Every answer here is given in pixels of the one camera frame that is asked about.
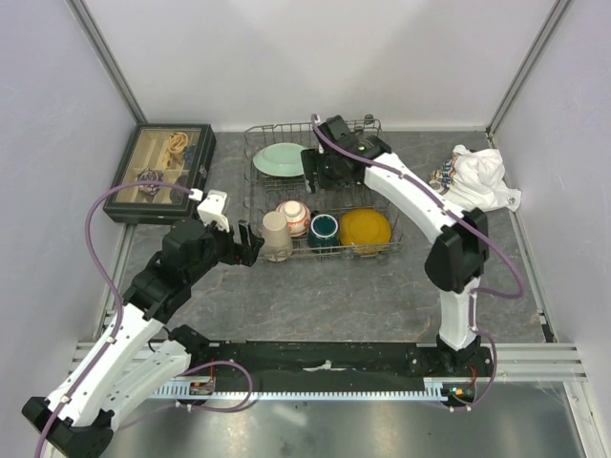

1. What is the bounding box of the black glass-lid jewelry box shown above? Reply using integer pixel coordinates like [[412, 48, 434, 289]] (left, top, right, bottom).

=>
[[103, 123, 217, 225]]

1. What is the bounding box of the grey wire dish rack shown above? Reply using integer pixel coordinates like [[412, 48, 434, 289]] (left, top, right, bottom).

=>
[[242, 121, 404, 260]]

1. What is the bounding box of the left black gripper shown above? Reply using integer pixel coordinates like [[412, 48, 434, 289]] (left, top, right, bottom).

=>
[[186, 217, 264, 282]]

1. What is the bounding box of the dark green mug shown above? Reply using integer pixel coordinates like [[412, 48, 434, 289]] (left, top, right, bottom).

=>
[[307, 213, 339, 249]]

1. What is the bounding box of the crumpled white printed cloth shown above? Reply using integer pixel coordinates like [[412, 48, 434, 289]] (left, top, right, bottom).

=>
[[429, 144, 521, 212]]

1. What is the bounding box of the red patterned small bowl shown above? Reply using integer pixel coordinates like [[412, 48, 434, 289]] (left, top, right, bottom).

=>
[[276, 199, 310, 238]]

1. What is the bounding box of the beige paper cup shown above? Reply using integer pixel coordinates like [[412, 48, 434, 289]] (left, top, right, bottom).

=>
[[262, 211, 293, 262]]

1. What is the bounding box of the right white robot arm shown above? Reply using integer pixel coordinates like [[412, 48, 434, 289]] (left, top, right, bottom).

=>
[[302, 115, 494, 377]]

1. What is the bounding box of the mint green plate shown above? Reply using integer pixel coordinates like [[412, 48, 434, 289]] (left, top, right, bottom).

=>
[[253, 142, 305, 177]]

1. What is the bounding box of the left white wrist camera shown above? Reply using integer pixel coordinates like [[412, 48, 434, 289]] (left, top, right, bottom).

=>
[[188, 188, 230, 233]]

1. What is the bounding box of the grey slotted cable duct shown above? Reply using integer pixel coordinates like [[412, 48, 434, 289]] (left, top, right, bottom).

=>
[[150, 379, 474, 402]]

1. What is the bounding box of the yellow patterned plate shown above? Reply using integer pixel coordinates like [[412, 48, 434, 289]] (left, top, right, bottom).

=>
[[339, 208, 391, 255]]

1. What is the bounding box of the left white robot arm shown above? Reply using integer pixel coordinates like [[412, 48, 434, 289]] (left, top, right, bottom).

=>
[[22, 219, 263, 457]]

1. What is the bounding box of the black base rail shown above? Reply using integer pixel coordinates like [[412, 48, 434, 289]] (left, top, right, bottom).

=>
[[155, 325, 495, 397]]

